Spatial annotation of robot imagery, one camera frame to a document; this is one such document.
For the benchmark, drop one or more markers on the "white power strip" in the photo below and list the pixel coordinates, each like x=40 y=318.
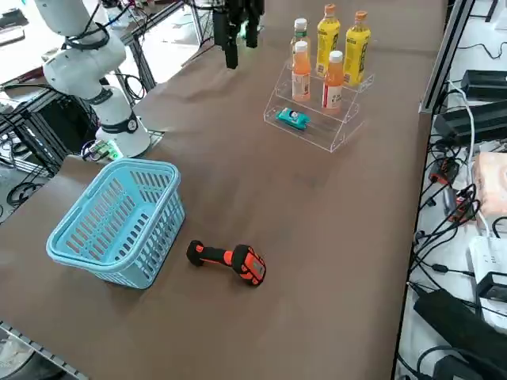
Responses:
x=489 y=257

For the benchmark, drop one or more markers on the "small black adapter box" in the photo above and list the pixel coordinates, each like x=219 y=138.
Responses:
x=493 y=287

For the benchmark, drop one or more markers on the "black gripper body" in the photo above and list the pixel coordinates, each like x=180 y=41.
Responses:
x=237 y=10

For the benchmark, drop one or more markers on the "aluminium table edge rail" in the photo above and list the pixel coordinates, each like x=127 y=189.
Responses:
x=39 y=348

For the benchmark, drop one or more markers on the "pale tea bottle white cap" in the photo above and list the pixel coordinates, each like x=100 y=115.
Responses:
x=301 y=35

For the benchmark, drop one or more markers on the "yellow bottle orange cap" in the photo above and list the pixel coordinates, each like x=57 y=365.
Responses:
x=328 y=39
x=356 y=51

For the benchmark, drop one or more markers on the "orange black barcode scanner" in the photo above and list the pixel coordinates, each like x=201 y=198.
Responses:
x=216 y=257

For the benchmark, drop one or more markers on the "pink tissue pack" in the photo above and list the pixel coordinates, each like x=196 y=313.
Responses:
x=493 y=186

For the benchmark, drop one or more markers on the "clear acrylic stepped shelf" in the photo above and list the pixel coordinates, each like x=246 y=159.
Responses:
x=328 y=134

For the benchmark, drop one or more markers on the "orange black plug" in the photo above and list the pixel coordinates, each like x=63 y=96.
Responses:
x=445 y=170

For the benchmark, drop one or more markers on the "long black power brick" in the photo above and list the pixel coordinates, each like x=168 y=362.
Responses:
x=475 y=120

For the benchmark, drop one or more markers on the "teal potato chips packet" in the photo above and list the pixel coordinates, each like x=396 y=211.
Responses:
x=293 y=117

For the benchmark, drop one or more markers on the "aluminium frame post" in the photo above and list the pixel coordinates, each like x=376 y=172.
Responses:
x=447 y=51

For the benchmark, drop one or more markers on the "light blue plastic basket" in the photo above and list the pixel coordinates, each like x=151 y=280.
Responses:
x=115 y=271

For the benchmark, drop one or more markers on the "black power adapter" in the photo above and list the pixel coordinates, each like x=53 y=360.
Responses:
x=487 y=85

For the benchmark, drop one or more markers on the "orange juice bottle white cap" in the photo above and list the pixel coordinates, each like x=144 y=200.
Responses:
x=332 y=87
x=300 y=75

